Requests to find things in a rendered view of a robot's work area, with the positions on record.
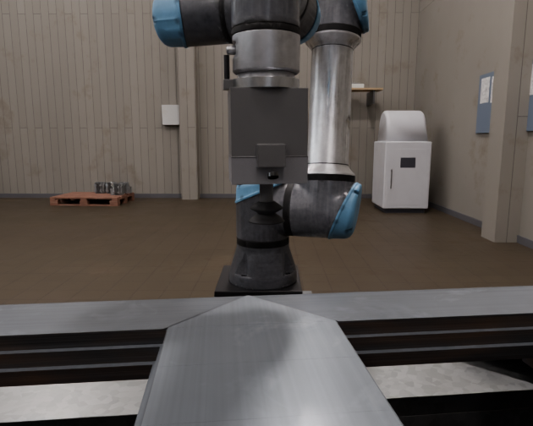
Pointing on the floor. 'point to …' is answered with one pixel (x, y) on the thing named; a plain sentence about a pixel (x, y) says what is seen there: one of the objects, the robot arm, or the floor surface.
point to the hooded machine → (402, 163)
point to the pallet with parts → (105, 190)
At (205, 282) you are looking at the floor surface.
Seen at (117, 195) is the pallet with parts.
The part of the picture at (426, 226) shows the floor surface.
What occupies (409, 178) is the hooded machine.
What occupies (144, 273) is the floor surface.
